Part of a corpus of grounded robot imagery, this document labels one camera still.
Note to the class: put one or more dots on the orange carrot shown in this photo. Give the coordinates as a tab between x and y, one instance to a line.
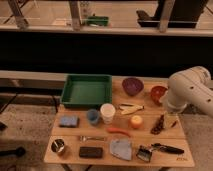
117	130

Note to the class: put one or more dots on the green box on shelf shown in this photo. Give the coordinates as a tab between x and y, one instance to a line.
97	20

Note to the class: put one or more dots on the light blue towel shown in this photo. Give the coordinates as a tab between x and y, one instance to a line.
121	148

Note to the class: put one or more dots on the purple bowl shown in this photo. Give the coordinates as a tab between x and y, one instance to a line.
132	86

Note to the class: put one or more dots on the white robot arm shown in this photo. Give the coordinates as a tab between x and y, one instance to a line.
189	87

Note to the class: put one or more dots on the white paper cup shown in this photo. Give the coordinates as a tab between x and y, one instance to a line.
107	112

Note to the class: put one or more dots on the blue sponge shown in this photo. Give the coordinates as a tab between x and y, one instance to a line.
68	121

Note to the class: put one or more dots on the black rectangular block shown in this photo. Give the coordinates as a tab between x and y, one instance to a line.
91	152

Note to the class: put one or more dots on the brown pine cone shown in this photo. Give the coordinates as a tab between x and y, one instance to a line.
159	126

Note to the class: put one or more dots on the small blue cup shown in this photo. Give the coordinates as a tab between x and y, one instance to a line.
93	116

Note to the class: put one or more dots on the green plastic tray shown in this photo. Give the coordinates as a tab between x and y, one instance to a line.
86	90

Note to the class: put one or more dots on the red bowl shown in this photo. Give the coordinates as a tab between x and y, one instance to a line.
156	93

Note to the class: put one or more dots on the black machine on shelf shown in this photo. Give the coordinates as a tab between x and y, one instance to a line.
185	14

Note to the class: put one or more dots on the black handled brush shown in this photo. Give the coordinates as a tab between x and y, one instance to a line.
167	149

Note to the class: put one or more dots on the small metal cup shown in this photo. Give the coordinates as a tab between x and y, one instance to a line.
58	146

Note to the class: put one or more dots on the metal fork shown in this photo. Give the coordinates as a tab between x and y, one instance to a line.
85	138

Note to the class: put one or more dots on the banana peel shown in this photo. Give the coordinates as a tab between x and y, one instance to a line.
130	108

